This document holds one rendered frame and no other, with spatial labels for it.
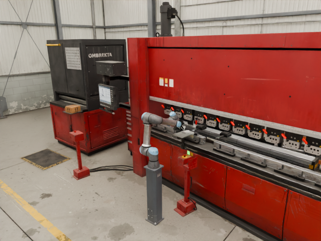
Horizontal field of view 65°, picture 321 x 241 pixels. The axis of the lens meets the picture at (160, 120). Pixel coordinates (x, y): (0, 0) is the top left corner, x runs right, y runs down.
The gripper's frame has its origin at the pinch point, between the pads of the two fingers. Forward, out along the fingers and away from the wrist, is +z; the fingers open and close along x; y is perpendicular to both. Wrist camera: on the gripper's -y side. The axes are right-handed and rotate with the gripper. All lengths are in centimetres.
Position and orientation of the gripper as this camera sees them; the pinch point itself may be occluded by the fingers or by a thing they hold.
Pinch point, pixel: (182, 130)
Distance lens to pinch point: 358.3
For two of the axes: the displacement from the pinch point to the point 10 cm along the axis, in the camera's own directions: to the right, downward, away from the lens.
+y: 6.0, -7.6, 2.7
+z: 4.9, 6.1, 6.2
